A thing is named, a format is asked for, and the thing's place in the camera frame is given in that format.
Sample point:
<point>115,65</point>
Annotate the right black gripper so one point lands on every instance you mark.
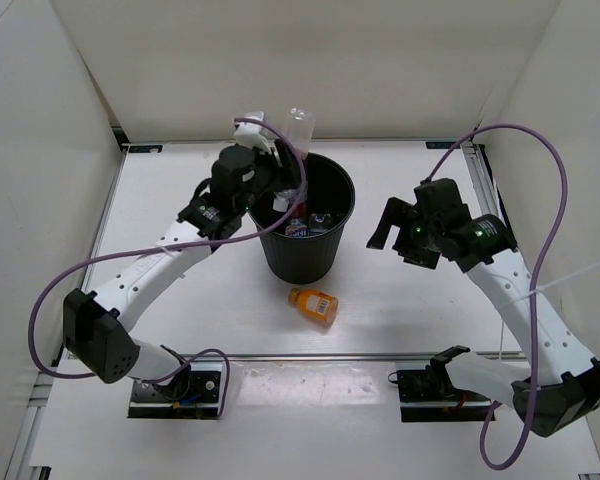
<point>397,213</point>

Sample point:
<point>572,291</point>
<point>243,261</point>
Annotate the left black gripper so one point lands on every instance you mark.
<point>285,176</point>

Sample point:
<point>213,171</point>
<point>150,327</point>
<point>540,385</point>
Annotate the red label clear bottle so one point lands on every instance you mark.
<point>299,213</point>

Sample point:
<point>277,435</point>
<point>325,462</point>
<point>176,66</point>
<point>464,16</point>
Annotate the tall clear crushed bottle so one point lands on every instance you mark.
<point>298,128</point>

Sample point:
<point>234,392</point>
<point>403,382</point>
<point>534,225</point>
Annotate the small clear black-cap bottle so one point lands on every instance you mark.
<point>320,223</point>

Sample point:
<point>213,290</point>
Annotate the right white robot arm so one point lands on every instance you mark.
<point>561,383</point>

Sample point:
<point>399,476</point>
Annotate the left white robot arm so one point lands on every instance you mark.
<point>97,324</point>

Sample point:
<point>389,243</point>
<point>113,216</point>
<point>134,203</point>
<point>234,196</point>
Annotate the black plastic waste bin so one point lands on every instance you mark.
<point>307,260</point>

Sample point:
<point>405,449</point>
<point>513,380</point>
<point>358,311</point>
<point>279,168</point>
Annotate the orange juice bottle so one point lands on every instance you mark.
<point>315,305</point>

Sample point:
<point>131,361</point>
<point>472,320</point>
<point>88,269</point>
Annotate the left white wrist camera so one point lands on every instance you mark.
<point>254,136</point>

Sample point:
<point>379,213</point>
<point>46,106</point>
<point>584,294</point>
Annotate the right aluminium frame rail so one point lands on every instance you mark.
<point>483,181</point>

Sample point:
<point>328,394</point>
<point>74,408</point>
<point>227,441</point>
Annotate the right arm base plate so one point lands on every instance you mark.
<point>422,401</point>

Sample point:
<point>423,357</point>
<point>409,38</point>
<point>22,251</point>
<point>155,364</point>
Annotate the front aluminium rail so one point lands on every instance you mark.
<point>384,357</point>

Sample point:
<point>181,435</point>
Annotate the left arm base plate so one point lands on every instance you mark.
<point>199,396</point>

